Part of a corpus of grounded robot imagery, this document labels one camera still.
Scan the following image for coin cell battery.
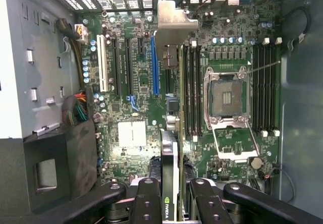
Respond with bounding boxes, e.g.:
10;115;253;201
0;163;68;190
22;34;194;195
249;156;263;170

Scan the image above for metal socket cover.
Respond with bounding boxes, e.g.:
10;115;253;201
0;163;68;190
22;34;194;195
213;123;260;161

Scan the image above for silver chipset heatsink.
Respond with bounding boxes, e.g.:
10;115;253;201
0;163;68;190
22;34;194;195
118;120;147;148

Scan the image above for black plastic fan shroud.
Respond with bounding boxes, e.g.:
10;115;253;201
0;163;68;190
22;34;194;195
22;119;99;216

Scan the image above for blue board connector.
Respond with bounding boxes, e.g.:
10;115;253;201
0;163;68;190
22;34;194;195
127;94;140;111

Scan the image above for CPU socket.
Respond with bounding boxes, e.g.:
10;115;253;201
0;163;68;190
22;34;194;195
204;66;252;131

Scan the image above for green motherboard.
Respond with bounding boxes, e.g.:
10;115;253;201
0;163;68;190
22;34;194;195
80;0;283;184

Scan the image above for black RAM slot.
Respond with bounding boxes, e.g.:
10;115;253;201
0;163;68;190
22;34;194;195
272;37;281;137
196;42;203;137
253;43;259;134
266;43;273;134
183;41;189;138
189;40;196;142
259;38;268;137

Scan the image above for long black expansion slot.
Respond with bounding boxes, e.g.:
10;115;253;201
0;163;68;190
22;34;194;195
165;66;176;95
124;37;135;96
111;36;122;96

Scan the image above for black open PC case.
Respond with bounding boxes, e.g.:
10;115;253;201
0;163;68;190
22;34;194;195
0;0;323;224

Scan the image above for blue expansion slot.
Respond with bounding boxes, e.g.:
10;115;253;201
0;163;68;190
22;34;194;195
150;36;160;96

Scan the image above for white expansion slot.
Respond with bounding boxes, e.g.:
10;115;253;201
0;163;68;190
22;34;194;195
97;34;110;93

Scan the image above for thin metal locking lever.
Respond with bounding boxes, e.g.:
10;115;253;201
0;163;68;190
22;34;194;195
245;60;281;73

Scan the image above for short black expansion slot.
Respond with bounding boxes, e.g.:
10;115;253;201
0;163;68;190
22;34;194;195
137;36;146;56

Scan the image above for multicoloured power wire bundle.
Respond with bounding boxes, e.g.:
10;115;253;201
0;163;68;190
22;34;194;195
61;91;89;127

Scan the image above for black sleeved power cable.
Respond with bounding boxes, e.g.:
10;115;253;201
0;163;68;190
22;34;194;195
55;18;89;90

